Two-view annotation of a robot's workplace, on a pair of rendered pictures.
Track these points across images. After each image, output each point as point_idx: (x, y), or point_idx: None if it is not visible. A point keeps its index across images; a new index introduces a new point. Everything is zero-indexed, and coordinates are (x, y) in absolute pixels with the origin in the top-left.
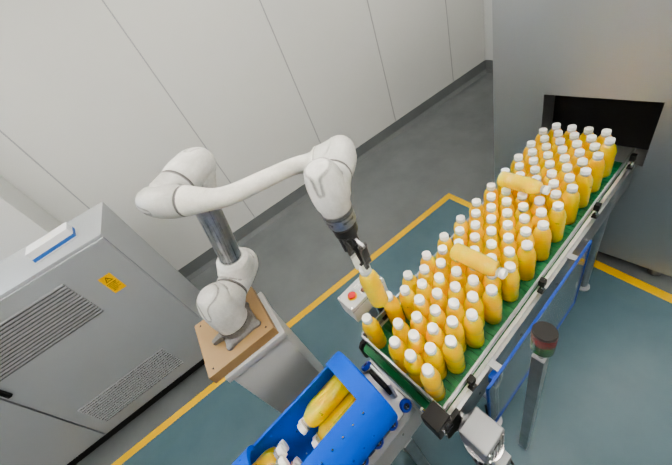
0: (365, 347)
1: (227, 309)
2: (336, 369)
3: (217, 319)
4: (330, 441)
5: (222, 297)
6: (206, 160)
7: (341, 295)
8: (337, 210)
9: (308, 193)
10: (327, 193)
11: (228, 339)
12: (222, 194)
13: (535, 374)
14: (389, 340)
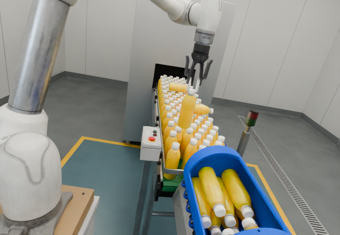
0: (164, 183)
1: (60, 161)
2: (214, 151)
3: (51, 175)
4: (256, 181)
5: (54, 143)
6: None
7: (143, 141)
8: (218, 25)
9: (210, 7)
10: (221, 9)
11: (39, 226)
12: None
13: (243, 147)
14: (201, 147)
